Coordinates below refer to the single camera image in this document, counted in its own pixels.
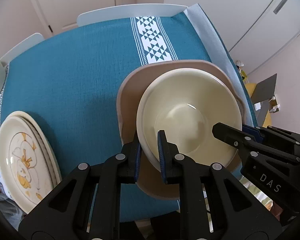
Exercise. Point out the teal tablecloth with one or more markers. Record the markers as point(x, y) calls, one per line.
point(69, 83)

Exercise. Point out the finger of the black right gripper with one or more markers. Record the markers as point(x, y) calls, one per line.
point(234, 137)

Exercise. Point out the grey dustpan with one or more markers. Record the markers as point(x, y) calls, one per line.
point(261, 97)

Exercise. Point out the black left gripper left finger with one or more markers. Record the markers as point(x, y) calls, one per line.
point(131, 166)

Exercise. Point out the white chair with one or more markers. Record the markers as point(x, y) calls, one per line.
point(21, 47)
point(128, 11)

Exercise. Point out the white refrigerator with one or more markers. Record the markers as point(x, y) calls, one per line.
point(253, 31)

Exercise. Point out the striped floral cloth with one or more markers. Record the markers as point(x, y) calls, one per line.
point(262, 197)

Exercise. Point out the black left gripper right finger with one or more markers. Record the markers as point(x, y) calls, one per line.
point(171, 168)

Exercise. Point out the white plate with duck drawing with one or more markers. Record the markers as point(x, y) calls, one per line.
point(23, 166)

